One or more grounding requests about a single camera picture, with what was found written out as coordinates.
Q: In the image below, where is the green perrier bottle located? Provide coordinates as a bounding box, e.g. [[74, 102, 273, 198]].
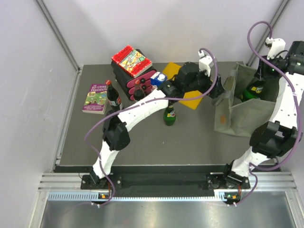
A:
[[163, 105, 176, 126], [240, 80, 266, 102]]

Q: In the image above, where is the green canvas bag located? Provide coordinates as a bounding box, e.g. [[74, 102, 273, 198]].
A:
[[214, 63, 279, 137]]

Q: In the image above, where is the grape juice carton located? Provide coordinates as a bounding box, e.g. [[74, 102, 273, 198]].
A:
[[150, 72, 167, 91]]

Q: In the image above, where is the cola bottle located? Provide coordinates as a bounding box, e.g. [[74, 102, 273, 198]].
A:
[[105, 80, 123, 111], [133, 79, 146, 101]]

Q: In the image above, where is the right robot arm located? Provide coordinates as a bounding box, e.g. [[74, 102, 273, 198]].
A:
[[221, 39, 304, 188]]

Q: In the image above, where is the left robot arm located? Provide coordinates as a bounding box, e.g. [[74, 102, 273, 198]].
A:
[[89, 57, 225, 188]]

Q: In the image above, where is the yellow plastic folder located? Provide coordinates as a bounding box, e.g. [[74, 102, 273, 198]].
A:
[[162, 62, 204, 110]]

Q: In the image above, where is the black pink drawer unit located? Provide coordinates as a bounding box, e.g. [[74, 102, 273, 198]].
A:
[[111, 49, 156, 100]]

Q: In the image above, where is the red treehouse book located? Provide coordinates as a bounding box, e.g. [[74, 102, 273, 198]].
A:
[[112, 45, 152, 78]]

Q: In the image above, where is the purple treehouse book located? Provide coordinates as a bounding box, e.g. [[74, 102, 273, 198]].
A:
[[82, 84, 107, 114]]

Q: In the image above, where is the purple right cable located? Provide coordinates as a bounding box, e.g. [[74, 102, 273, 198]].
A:
[[237, 20, 304, 205]]

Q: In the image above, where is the purple cable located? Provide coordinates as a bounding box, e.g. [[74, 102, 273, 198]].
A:
[[237, 20, 304, 205], [84, 48, 219, 209]]

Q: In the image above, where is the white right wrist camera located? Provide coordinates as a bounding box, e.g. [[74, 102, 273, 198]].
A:
[[265, 38, 286, 60]]

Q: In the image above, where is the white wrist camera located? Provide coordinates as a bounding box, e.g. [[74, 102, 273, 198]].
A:
[[265, 38, 286, 60], [198, 49, 214, 77]]

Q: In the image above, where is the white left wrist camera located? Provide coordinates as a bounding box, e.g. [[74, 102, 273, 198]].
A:
[[198, 49, 214, 77]]

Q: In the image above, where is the aluminium frame post right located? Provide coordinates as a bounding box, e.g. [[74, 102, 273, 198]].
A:
[[246, 0, 292, 67]]

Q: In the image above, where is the aluminium frame post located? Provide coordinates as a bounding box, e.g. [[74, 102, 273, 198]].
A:
[[34, 0, 81, 72], [246, 0, 292, 67]]

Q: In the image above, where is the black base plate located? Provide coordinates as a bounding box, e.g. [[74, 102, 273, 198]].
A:
[[80, 165, 250, 197]]

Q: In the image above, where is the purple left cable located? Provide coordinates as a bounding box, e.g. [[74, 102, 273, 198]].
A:
[[84, 48, 219, 209]]

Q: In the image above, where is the slotted cable duct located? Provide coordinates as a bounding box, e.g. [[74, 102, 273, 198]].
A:
[[47, 191, 238, 202]]

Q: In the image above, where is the aluminium frame post left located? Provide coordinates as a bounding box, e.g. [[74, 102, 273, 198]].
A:
[[34, 0, 81, 72]]

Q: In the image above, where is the aluminium front rail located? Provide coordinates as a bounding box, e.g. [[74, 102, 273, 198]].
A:
[[38, 173, 82, 191]]

